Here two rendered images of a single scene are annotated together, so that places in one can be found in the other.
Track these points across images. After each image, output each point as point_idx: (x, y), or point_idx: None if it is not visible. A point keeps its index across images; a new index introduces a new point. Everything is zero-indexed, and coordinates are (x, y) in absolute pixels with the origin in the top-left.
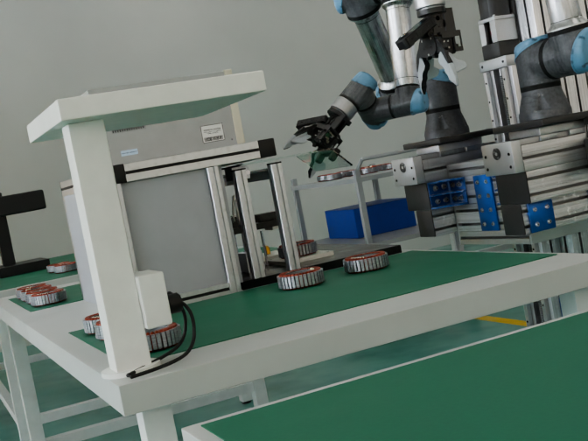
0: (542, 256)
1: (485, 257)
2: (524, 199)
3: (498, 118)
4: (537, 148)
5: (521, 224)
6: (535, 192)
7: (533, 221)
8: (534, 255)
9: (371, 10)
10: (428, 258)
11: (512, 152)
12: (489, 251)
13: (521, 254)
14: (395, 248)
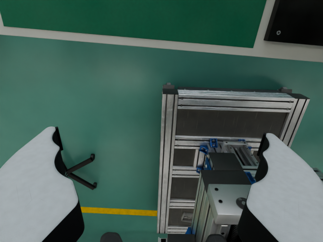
0: (5, 11)
1: (79, 6)
2: (208, 172)
3: None
4: (207, 226)
5: (214, 158)
6: (201, 181)
7: (207, 165)
8: (20, 16)
9: None
10: (168, 0)
11: (214, 202)
12: (118, 43)
13: (50, 24)
14: (268, 32)
